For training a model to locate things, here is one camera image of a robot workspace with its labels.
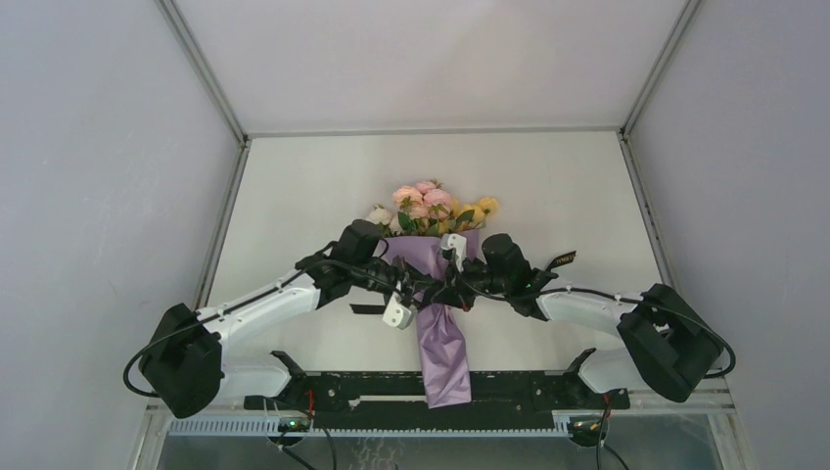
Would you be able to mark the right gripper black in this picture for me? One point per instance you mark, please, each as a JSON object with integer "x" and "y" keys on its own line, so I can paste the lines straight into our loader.
{"x": 457, "y": 290}

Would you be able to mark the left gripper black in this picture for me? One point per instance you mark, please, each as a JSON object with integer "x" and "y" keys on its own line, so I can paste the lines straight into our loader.
{"x": 404, "y": 280}

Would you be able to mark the white fake flower stem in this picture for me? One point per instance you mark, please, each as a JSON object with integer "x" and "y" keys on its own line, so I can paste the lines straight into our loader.
{"x": 385, "y": 219}

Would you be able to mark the yellow fake flower stem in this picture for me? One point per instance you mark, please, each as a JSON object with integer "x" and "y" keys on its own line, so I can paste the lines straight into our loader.
{"x": 461, "y": 218}

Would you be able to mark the pink wrapping paper sheet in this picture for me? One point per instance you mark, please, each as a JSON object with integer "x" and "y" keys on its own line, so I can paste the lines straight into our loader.
{"x": 441, "y": 342}

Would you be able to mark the pink fake flower stem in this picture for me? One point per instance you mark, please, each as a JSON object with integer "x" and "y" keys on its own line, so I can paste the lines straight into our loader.
{"x": 424, "y": 200}

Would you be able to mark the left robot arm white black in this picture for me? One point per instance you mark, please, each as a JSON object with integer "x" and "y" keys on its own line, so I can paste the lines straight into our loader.
{"x": 195, "y": 357}

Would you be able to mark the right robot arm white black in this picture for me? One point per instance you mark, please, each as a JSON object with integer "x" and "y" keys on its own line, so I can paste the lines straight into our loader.
{"x": 666, "y": 345}

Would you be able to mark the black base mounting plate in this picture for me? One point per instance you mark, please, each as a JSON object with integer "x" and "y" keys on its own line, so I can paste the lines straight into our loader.
{"x": 395, "y": 399}

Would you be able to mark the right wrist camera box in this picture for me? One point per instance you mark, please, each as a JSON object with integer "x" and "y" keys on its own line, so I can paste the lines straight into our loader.
{"x": 453, "y": 248}

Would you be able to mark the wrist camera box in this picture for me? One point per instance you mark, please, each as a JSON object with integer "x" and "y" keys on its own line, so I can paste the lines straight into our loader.
{"x": 453, "y": 248}
{"x": 399, "y": 311}

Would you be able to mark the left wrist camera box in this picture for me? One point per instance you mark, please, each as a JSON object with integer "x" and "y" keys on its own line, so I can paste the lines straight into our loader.
{"x": 399, "y": 311}

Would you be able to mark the white cable duct strip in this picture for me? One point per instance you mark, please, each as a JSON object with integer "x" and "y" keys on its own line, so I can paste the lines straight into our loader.
{"x": 252, "y": 426}

